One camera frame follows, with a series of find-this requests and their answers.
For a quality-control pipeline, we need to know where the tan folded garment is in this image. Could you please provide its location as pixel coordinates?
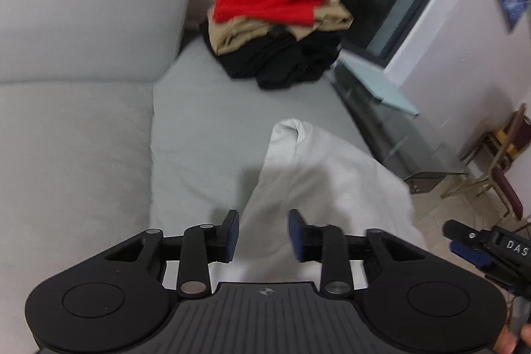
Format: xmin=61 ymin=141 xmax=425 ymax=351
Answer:
xmin=207 ymin=0 xmax=353 ymax=55

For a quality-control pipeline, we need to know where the grey sofa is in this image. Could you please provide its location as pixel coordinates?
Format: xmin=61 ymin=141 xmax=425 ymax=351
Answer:
xmin=1 ymin=0 xmax=374 ymax=353

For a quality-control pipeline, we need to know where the person's right hand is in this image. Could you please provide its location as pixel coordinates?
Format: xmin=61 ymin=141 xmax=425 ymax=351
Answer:
xmin=493 ymin=319 xmax=531 ymax=354

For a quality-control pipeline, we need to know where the black folded garment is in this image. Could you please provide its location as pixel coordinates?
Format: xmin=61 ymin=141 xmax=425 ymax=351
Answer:
xmin=214 ymin=26 xmax=341 ymax=90

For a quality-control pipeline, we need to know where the white hoodie garment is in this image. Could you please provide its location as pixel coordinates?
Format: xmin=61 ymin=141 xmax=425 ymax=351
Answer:
xmin=211 ymin=118 xmax=426 ymax=283

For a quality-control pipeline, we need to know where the wooden chair maroon seat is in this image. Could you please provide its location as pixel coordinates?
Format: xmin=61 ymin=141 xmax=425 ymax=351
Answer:
xmin=441 ymin=103 xmax=530 ymax=222

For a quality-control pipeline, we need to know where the glass side table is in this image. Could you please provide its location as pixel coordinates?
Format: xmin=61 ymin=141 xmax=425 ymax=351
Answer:
xmin=330 ymin=55 xmax=468 ymax=194

